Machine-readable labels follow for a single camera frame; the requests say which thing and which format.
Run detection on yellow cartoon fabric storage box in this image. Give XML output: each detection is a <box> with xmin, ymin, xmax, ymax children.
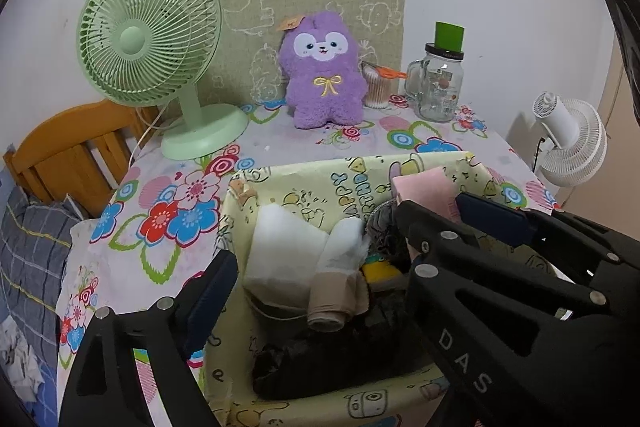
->
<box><xmin>202</xmin><ymin>150</ymin><xmax>591</xmax><ymax>427</ymax></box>

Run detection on beige stocking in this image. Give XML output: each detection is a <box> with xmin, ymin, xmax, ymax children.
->
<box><xmin>305</xmin><ymin>269</ymin><xmax>371</xmax><ymax>330</ymax></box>

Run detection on orange wooden headboard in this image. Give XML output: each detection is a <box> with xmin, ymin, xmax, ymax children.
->
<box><xmin>2</xmin><ymin>101</ymin><xmax>161</xmax><ymax>218</ymax></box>

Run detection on orange scissors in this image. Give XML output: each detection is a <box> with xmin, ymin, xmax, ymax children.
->
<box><xmin>362</xmin><ymin>63</ymin><xmax>408</xmax><ymax>80</ymax></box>

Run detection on glass mug jar green top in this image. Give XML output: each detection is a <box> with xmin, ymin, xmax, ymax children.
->
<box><xmin>404</xmin><ymin>22</ymin><xmax>467</xmax><ymax>124</ymax></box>

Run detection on beige cabinet door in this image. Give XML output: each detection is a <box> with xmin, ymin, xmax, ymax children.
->
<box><xmin>597</xmin><ymin>52</ymin><xmax>640</xmax><ymax>218</ymax></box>

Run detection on floral tablecloth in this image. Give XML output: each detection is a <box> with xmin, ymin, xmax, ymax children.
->
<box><xmin>55</xmin><ymin>99</ymin><xmax>563</xmax><ymax>427</ymax></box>

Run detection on white clip fan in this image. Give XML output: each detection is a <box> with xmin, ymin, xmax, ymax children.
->
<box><xmin>531</xmin><ymin>91</ymin><xmax>608</xmax><ymax>188</ymax></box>

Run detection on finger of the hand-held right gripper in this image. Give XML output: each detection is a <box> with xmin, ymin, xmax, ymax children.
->
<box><xmin>455</xmin><ymin>192</ymin><xmax>640</xmax><ymax>280</ymax></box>
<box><xmin>392</xmin><ymin>200</ymin><xmax>640</xmax><ymax>427</ymax></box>

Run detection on grey sock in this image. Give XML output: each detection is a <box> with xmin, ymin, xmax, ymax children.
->
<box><xmin>367</xmin><ymin>202</ymin><xmax>408</xmax><ymax>268</ymax></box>

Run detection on green desk fan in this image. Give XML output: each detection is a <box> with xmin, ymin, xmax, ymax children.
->
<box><xmin>76</xmin><ymin>0</ymin><xmax>249</xmax><ymax>161</ymax></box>

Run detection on black cloth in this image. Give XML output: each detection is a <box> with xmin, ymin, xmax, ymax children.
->
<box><xmin>250</xmin><ymin>292</ymin><xmax>436</xmax><ymax>400</ymax></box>

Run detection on black fan cable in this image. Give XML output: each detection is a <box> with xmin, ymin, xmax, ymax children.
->
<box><xmin>532</xmin><ymin>136</ymin><xmax>548</xmax><ymax>172</ymax></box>

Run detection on white folded cloth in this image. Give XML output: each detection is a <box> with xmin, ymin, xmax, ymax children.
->
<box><xmin>242</xmin><ymin>202</ymin><xmax>333</xmax><ymax>308</ymax></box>

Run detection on pink cloth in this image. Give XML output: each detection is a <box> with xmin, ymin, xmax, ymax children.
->
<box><xmin>391</xmin><ymin>167</ymin><xmax>468</xmax><ymax>265</ymax></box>

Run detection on grey plaid blanket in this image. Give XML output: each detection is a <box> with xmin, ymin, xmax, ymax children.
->
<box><xmin>0</xmin><ymin>187</ymin><xmax>86</xmax><ymax>358</ymax></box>

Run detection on purple plush toy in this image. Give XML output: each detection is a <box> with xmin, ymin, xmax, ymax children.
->
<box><xmin>277</xmin><ymin>9</ymin><xmax>366</xmax><ymax>130</ymax></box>

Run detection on black flat panel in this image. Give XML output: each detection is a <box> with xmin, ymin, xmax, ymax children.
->
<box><xmin>594</xmin><ymin>0</ymin><xmax>640</xmax><ymax>128</ymax></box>

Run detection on white fan cable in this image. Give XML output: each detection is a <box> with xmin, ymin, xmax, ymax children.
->
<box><xmin>127</xmin><ymin>104</ymin><xmax>168</xmax><ymax>168</ymax></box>

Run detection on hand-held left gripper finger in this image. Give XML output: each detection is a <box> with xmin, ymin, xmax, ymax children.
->
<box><xmin>59</xmin><ymin>249</ymin><xmax>239</xmax><ymax>427</ymax></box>

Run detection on clear cotton swab jar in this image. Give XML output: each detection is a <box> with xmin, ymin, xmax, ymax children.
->
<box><xmin>361</xmin><ymin>62</ymin><xmax>393</xmax><ymax>110</ymax></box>

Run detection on white crumpled cloth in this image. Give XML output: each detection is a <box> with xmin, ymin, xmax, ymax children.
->
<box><xmin>0</xmin><ymin>314</ymin><xmax>43</xmax><ymax>403</ymax></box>

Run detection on yellow soft item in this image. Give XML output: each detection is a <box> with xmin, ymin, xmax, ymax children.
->
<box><xmin>362</xmin><ymin>257</ymin><xmax>401</xmax><ymax>290</ymax></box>

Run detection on beige cartoon printed board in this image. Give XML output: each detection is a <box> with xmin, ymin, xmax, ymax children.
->
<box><xmin>212</xmin><ymin>0</ymin><xmax>406</xmax><ymax>105</ymax></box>

